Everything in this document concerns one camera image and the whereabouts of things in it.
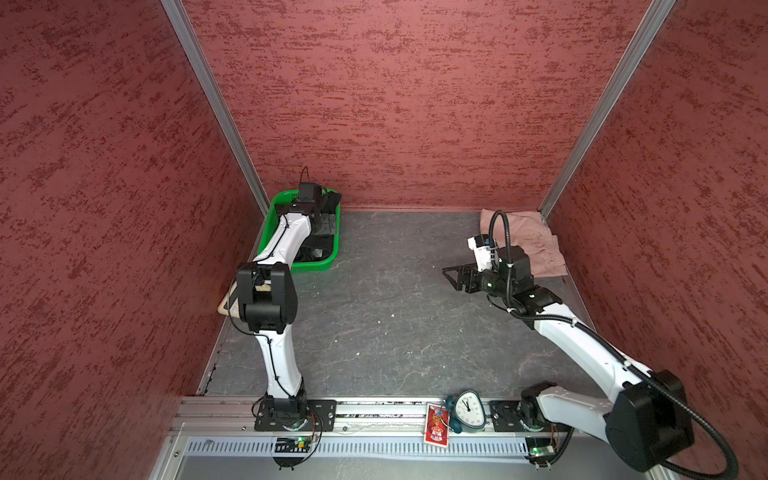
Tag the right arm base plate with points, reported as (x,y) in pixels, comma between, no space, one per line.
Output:
(504,417)

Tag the green plastic basket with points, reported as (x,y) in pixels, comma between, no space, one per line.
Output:
(270,226)

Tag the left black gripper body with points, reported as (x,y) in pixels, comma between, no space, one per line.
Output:
(324,227)

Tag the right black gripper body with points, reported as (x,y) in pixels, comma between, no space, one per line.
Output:
(487,280)

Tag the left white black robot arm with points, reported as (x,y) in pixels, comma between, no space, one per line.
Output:
(267,304)

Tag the red card packet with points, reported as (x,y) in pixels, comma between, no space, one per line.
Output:
(437,430)

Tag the white teal alarm clock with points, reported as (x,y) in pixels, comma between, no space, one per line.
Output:
(466,412)

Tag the right small circuit board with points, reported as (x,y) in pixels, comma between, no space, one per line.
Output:
(540,450)

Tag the aluminium corner post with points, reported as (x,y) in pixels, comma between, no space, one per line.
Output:
(646,31)
(193,50)

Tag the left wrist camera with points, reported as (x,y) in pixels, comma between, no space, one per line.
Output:
(310,193)

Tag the left small circuit board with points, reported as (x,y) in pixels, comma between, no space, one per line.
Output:
(292,446)

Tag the right aluminium corner post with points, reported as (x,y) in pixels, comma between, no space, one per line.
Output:
(646,31)

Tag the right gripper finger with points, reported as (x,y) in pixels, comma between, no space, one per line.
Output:
(459,270)
(459,284)

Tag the small circuit board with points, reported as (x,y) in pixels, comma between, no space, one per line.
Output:
(540,450)
(292,446)

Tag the left aluminium corner post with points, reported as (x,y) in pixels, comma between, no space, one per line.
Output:
(193,50)

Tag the black shorts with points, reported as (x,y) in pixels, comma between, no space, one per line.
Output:
(320,249)

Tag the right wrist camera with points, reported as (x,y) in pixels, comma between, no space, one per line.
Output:
(504,261)

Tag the pink shorts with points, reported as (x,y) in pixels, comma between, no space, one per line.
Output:
(529,232)

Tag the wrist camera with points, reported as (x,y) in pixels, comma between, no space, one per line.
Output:
(310,193)
(504,261)

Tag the aluminium front rail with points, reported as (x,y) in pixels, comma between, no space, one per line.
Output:
(370,438)

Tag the beige yellow calculator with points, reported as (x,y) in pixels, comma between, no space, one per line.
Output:
(228,305)

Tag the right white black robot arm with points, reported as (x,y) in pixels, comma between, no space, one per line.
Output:
(641,414)

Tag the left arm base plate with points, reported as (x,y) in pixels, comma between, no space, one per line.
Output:
(278,415)

